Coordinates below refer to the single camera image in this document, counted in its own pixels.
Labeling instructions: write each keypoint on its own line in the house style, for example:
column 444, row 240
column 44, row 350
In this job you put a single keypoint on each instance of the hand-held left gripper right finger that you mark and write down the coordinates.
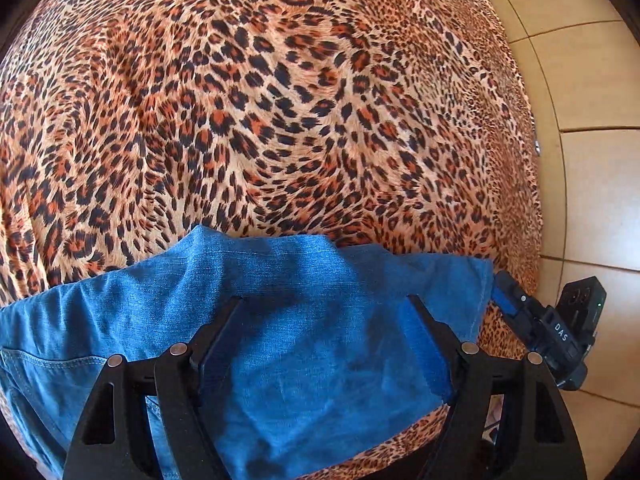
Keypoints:
column 426, row 330

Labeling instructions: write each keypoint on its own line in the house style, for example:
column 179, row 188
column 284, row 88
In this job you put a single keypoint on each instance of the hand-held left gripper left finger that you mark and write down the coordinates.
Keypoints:
column 223, row 330

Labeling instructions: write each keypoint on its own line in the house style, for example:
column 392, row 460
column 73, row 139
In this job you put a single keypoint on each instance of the leopard print blanket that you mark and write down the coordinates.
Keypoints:
column 260, row 110

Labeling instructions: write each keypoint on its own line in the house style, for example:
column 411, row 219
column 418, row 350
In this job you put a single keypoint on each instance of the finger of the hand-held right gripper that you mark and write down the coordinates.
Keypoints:
column 507, row 297

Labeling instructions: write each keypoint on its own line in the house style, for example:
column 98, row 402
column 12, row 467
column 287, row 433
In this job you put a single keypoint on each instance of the blue denim pants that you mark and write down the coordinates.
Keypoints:
column 280, row 340

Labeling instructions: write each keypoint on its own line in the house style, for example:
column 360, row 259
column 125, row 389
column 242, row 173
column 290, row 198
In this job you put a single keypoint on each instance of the small metal clip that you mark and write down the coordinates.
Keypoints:
column 538, row 146

